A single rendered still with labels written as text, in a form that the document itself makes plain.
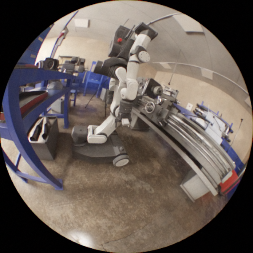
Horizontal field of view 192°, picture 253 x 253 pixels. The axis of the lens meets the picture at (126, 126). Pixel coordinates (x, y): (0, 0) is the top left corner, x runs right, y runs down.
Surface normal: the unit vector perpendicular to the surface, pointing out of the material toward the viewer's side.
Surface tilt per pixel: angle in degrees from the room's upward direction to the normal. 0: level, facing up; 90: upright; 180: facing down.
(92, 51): 90
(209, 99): 90
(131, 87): 90
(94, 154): 0
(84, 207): 0
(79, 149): 0
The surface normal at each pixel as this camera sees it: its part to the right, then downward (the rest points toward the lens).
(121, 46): 0.39, 0.55
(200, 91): -0.83, -0.05
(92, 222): 0.34, -0.83
